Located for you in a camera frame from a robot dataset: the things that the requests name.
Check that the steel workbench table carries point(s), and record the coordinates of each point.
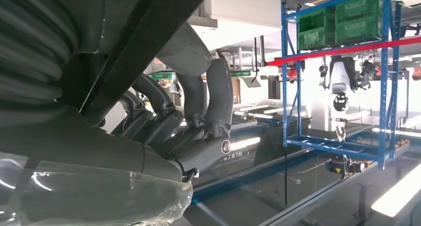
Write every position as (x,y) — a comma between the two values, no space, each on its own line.
(263,198)

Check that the blue metal shelf rack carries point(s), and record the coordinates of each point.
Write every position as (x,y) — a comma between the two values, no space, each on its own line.
(383,86)

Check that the white humanoid robot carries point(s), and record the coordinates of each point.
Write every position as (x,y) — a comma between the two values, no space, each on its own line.
(338,83)

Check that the black yellow device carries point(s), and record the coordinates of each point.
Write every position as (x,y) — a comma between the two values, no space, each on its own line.
(338,167)

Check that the red barrier belt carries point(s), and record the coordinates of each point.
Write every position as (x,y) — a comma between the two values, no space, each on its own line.
(329,51)

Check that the green plastic crate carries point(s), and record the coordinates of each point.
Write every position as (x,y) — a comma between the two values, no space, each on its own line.
(315,37)
(358,30)
(358,4)

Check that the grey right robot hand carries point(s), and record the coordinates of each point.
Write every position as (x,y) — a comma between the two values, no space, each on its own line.
(98,142)

